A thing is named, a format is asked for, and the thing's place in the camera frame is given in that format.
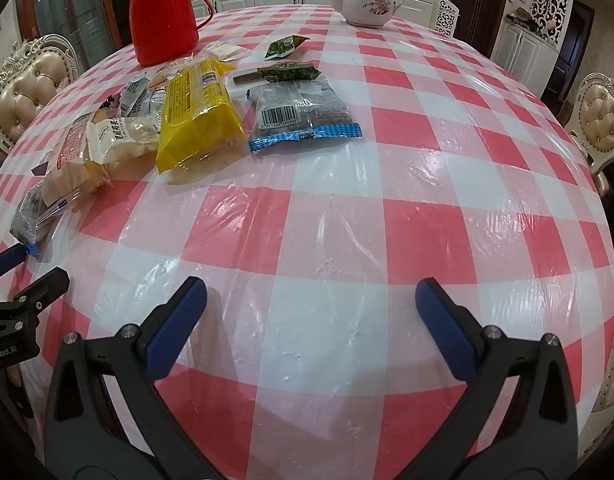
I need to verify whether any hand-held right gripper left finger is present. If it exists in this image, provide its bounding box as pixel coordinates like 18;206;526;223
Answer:
43;276;208;480

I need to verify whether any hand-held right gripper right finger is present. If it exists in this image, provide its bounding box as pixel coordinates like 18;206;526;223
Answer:
414;277;580;480

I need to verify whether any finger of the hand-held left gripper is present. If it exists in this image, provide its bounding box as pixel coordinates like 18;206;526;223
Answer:
14;266;70;318
0;244;29;286

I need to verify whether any dark snack packet blue edge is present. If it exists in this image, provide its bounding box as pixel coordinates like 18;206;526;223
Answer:
10;182;68;257
245;77;363;153

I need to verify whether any orange label biscuit packet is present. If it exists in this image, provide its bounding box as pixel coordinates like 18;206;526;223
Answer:
32;115;110;211

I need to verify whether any yellow snack packet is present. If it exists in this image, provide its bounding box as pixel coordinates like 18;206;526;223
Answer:
155;58;247;175

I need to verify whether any white pastry snack packet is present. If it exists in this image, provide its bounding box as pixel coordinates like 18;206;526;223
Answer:
146;87;168;117
120;73;151;117

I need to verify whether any green snack packet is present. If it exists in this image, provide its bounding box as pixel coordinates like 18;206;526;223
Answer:
265;34;308;61
257;61;322;82

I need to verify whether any person's left hand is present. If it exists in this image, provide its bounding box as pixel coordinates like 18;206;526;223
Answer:
1;366;35;423

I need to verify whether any red white checked tablecloth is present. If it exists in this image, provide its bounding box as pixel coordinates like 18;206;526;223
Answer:
0;2;614;480

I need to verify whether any cream bread snack packet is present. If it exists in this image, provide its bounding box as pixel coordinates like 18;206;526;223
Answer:
84;115;163;163

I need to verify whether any small white snack packet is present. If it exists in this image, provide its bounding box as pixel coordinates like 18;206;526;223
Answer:
147;60;188;86
207;42;243;62

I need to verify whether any dark wooden glass cabinet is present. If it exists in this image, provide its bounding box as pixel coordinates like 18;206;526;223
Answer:
17;0;125;63

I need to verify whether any white low cabinet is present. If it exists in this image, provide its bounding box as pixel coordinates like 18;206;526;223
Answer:
489;16;558;92

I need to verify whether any red thermos jug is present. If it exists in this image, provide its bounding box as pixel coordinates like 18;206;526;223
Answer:
128;0;215;67

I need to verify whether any white carved chair back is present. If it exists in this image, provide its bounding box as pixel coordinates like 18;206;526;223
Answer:
432;0;460;36

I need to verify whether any dark wooden door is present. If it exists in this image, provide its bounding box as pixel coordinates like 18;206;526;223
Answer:
439;0;512;56

